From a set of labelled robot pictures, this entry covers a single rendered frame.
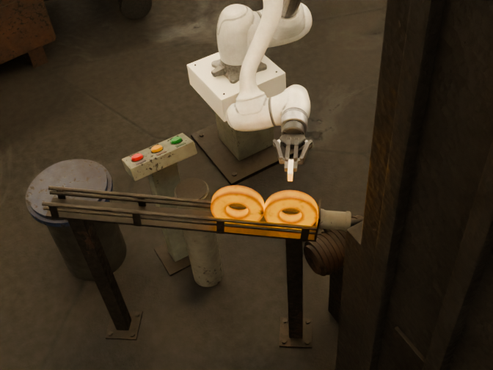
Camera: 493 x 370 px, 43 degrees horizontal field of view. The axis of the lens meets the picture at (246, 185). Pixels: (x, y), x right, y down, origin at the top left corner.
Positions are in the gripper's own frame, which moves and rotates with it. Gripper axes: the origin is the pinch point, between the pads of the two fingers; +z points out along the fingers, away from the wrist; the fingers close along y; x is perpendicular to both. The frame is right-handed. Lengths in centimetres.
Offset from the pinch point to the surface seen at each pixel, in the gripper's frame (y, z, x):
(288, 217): -0.1, 15.3, -5.0
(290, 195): -1.0, 17.0, 5.7
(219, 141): 40, -89, -62
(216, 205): 20.2, 17.9, 1.7
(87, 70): 123, -147, -59
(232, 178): 31, -65, -64
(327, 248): -11.8, 13.8, -19.6
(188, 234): 37, -6, -37
